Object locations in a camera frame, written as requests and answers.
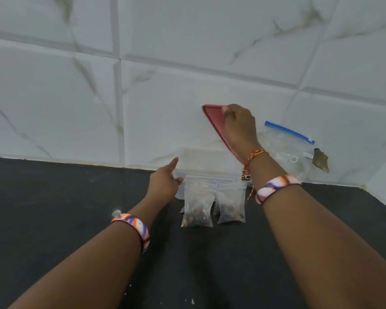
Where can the person's left hand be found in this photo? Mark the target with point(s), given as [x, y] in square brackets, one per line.
[164, 186]

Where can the person's right hand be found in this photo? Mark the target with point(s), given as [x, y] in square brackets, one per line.
[243, 131]

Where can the red-lidded clear plastic container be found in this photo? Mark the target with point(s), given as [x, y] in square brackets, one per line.
[206, 164]

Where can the large clear blue-zip bag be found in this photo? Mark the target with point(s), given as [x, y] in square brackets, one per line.
[286, 151]

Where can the person's right forearm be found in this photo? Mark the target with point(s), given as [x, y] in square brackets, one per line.
[325, 247]

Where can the person's left forearm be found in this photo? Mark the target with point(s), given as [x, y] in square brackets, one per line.
[90, 270]

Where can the orange purple white bangle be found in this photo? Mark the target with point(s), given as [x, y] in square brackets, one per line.
[136, 226]
[273, 185]

